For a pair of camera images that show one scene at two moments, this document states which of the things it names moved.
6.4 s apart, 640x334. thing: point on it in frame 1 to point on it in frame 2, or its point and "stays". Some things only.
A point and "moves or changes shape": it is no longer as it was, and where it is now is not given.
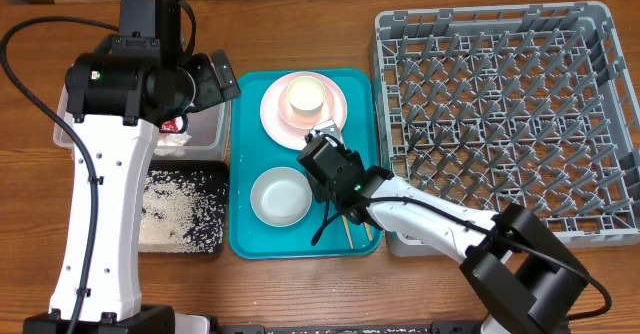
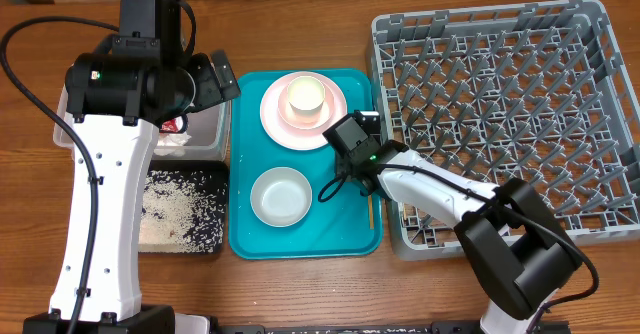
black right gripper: (318, 188) to (343, 165)
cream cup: (306, 94) stays
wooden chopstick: (368, 231) moves or changes shape
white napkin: (171, 144) stays
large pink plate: (297, 102) stays
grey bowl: (281, 196) stays
